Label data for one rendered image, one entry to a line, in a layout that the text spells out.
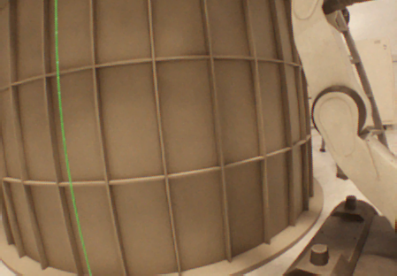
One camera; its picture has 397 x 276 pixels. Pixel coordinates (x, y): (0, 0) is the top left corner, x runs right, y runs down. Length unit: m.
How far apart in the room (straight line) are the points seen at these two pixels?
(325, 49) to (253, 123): 0.41
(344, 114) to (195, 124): 0.46
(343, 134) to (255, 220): 0.55
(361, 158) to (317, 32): 0.33
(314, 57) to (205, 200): 0.58
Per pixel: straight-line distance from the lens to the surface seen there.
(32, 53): 1.02
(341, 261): 0.70
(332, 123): 0.63
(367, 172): 0.68
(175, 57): 0.80
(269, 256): 1.03
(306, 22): 0.69
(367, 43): 4.53
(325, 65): 0.68
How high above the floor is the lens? 0.60
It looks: 2 degrees down
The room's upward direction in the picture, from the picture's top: 6 degrees counter-clockwise
